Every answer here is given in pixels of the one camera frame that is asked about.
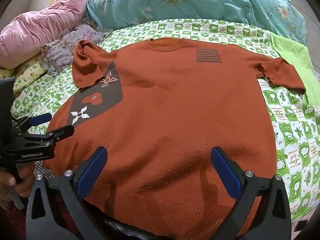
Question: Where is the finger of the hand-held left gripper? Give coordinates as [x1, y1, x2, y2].
[19, 125, 75, 146]
[15, 113, 52, 133]

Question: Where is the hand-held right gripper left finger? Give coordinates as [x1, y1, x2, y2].
[26, 146, 108, 240]

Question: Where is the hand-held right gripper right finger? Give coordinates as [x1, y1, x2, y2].
[210, 147, 292, 240]

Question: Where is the orange knit sweater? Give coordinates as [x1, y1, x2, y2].
[42, 37, 307, 238]

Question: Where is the person's left hand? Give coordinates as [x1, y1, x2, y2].
[0, 164, 36, 212]

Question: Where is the plaid cloth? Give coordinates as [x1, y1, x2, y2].
[33, 160, 52, 178]

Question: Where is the yellow printed pillow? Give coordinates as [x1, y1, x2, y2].
[0, 57, 48, 96]

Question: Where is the green checked bed sheet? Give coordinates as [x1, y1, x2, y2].
[11, 18, 320, 228]

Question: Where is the lilac floral cloth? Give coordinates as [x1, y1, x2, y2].
[39, 17, 114, 77]

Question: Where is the pink padded quilt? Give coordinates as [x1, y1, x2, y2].
[0, 0, 97, 69]

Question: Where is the lime green cloth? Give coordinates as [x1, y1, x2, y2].
[271, 33, 320, 106]

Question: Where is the teal floral quilt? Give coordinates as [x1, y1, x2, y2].
[86, 0, 308, 46]

